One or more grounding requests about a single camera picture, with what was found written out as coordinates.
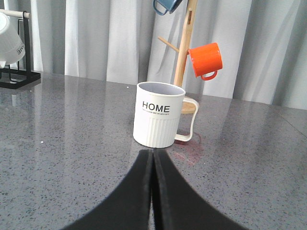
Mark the wooden mug tree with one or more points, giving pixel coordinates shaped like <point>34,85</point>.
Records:
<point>183,49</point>

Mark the black wire mug rack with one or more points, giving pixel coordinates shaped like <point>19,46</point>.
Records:
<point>19,74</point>

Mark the white ribbed hanging mug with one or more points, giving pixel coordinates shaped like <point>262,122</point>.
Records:
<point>12,49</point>

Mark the grey curtain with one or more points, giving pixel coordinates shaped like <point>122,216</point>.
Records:
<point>263,44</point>

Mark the blue mug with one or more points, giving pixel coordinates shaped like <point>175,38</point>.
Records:
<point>168,5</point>

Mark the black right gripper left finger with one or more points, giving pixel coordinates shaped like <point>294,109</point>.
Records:
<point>128,206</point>

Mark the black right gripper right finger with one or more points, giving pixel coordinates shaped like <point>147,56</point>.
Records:
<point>177,206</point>

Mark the orange mug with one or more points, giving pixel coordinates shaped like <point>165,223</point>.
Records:
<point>206,61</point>

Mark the white HOME mug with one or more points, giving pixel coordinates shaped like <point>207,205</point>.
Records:
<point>158,108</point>

